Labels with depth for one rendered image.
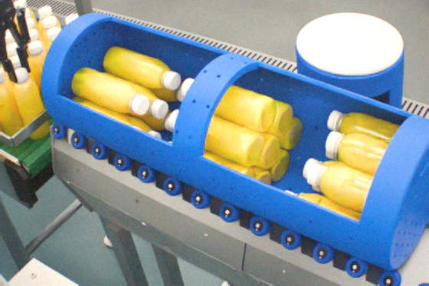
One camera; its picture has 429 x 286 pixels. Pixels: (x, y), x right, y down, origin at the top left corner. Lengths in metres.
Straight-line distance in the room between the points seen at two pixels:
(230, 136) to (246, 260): 0.29
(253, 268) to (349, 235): 0.34
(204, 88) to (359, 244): 0.41
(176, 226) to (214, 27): 2.36
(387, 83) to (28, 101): 0.89
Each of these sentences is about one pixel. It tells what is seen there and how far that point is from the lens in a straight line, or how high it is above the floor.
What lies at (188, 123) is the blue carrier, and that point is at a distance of 1.30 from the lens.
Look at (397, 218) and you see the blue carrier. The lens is 1.13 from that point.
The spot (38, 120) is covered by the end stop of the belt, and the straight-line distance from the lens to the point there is 1.77.
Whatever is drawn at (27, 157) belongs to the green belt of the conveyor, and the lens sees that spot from 1.78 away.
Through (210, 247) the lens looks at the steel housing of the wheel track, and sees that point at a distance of 1.51.
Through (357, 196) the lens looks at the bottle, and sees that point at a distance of 1.21.
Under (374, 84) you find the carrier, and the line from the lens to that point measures 1.67.
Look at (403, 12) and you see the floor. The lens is 3.89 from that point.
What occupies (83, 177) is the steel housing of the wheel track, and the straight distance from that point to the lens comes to 1.72.
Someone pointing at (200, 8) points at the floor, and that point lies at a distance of 4.00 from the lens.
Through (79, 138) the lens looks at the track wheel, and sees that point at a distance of 1.67.
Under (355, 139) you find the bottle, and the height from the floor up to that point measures 1.15.
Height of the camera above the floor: 2.00
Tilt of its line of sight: 39 degrees down
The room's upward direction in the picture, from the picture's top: 9 degrees counter-clockwise
